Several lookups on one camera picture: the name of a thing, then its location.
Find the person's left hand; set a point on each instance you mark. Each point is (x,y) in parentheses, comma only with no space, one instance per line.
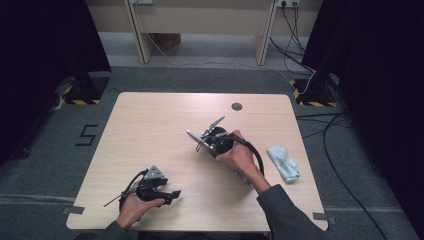
(133,210)

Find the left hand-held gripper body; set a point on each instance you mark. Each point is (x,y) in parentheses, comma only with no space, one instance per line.
(150,191)

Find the black curtain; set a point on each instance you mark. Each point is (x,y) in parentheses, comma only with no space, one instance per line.
(383,83)
(40,66)

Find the person's right hand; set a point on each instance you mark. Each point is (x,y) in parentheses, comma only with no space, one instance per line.
(240,158)

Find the brown cardboard box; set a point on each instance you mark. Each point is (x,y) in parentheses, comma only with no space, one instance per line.
(168,40)

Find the black stand base striped tape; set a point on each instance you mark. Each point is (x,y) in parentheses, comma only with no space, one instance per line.
(315,95)
(85,91)

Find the beige wooden desk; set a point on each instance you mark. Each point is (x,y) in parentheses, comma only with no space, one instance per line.
(200,16)

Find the dark blue illustrated magazine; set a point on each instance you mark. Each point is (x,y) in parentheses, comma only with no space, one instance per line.
(194,135)

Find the white wall socket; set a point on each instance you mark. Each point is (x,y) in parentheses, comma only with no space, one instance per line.
(288,2)

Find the grey tape piece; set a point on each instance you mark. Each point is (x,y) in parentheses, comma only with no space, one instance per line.
(325,217)
(75,210)

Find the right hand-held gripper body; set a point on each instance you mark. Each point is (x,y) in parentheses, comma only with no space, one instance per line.
(220,143)

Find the light blue cloth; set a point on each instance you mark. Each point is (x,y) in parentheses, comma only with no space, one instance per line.
(283,163)

